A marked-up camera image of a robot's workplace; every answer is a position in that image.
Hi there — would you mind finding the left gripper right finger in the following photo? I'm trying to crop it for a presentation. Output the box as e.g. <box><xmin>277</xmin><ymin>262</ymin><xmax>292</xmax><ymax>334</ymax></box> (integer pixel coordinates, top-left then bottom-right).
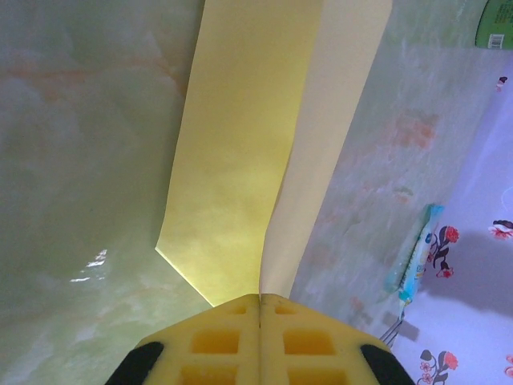
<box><xmin>260</xmin><ymin>294</ymin><xmax>416</xmax><ymax>385</ymax></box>

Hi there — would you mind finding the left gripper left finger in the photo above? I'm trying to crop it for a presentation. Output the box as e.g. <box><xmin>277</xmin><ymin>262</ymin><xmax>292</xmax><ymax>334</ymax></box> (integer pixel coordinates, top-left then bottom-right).
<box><xmin>106</xmin><ymin>294</ymin><xmax>261</xmax><ymax>385</ymax></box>

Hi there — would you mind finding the yellow paper sheet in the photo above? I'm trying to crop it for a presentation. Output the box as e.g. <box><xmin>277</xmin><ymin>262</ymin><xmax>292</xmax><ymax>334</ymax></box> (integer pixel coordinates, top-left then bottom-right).
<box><xmin>154</xmin><ymin>0</ymin><xmax>394</xmax><ymax>304</ymax></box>

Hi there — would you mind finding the blue snack packet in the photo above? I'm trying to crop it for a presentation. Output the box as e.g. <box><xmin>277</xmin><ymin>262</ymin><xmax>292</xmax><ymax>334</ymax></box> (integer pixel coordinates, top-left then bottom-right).
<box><xmin>383</xmin><ymin>203</ymin><xmax>446</xmax><ymax>308</ymax></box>

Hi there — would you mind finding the green bottle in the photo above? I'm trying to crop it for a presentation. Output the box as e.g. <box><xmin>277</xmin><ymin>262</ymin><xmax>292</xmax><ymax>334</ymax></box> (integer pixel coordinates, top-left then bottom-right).
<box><xmin>475</xmin><ymin>0</ymin><xmax>513</xmax><ymax>50</ymax></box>

